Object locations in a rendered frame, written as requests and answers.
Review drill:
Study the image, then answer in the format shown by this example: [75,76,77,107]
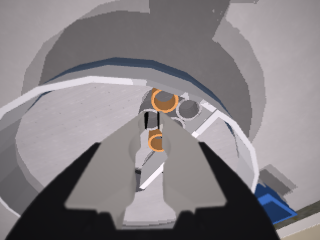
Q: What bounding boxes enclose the bronze bushing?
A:
[148,128,164,152]
[151,88,179,113]

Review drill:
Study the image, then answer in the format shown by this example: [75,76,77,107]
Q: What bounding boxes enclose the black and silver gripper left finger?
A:
[5,111,149,240]

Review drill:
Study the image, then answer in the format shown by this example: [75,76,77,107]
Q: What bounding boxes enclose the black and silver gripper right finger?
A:
[157,111,281,240]

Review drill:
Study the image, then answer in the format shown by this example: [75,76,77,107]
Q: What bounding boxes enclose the grey metal ring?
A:
[138,100,158,131]
[175,96,202,121]
[165,109,185,129]

